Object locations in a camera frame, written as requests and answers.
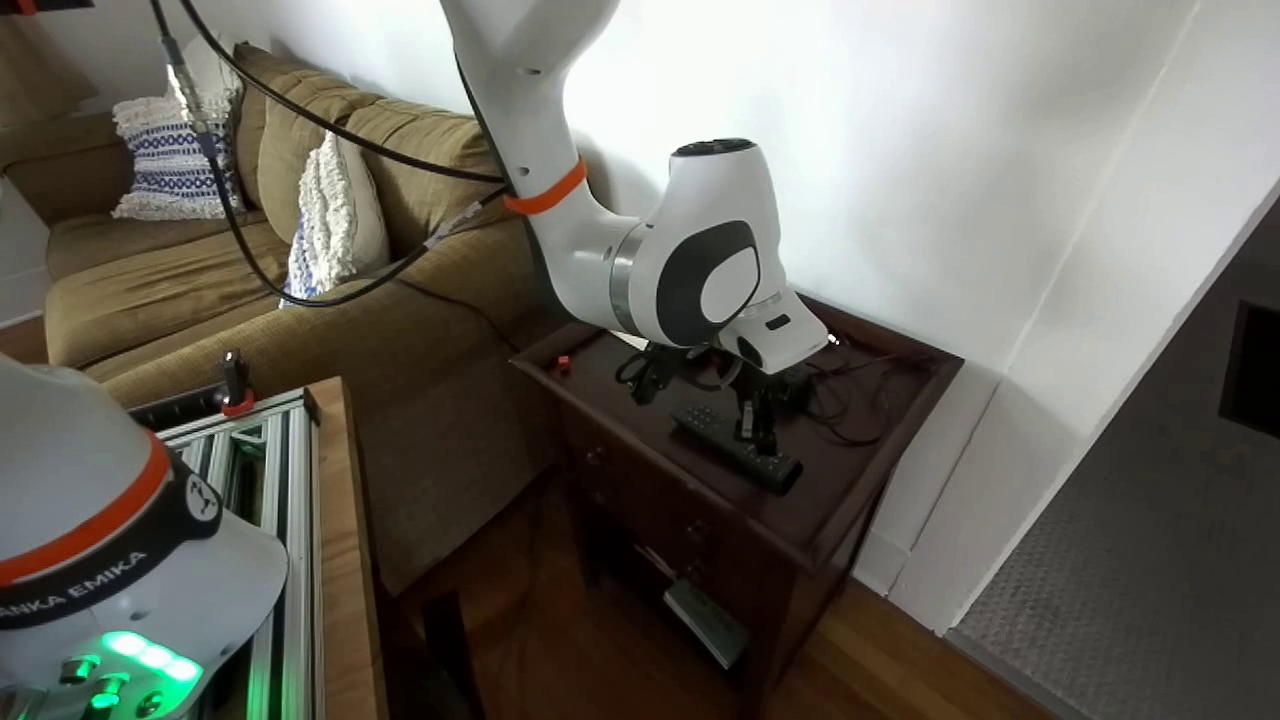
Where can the small red button object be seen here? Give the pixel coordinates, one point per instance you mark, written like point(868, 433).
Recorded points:
point(566, 360)

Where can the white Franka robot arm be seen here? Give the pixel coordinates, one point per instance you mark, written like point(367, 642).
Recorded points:
point(692, 266)

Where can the gray remote control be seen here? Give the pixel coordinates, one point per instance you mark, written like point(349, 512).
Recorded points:
point(704, 433)

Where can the olive fabric sofa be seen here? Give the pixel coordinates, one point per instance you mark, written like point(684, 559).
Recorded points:
point(160, 294)

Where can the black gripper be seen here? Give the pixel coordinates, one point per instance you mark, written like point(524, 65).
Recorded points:
point(740, 377)

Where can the gray flat box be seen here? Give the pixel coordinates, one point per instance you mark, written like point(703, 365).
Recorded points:
point(704, 625)

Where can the aluminium profile frame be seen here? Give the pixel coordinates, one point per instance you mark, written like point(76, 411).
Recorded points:
point(274, 464)

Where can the white knit pillow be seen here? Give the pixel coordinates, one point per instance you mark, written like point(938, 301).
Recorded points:
point(335, 213)

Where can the blue white striped pillow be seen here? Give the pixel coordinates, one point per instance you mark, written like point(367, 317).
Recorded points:
point(167, 166)

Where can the dark wooden side table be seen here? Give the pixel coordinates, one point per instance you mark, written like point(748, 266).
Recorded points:
point(692, 532)

